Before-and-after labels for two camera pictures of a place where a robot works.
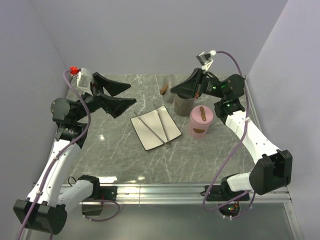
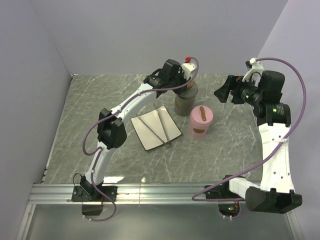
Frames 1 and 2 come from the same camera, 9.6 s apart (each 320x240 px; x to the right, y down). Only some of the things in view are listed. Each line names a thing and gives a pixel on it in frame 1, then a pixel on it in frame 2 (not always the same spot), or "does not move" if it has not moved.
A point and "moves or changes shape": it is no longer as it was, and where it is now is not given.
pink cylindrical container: (198, 131) does not move
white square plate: (147, 138) does not move
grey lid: (166, 83) moves or changes shape
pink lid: (201, 115) does not move
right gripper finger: (185, 93) → (222, 93)
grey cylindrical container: (183, 107) does not move
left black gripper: (115, 106) → (184, 80)
